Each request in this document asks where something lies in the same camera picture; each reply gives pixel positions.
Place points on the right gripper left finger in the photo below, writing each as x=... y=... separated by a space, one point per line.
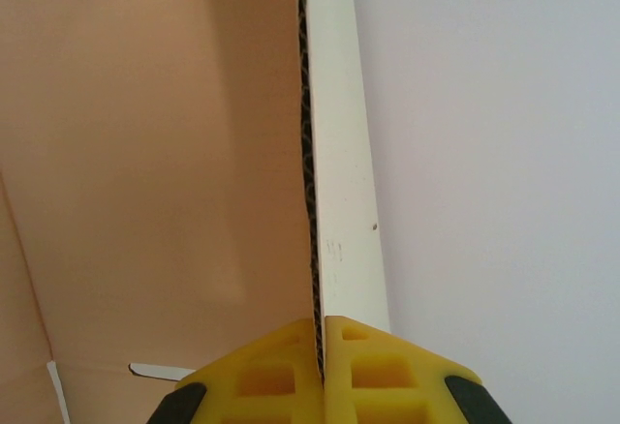
x=252 y=380

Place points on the peach cardboard paper box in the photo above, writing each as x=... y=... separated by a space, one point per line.
x=145 y=153

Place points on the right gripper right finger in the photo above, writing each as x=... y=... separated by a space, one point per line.
x=387 y=380

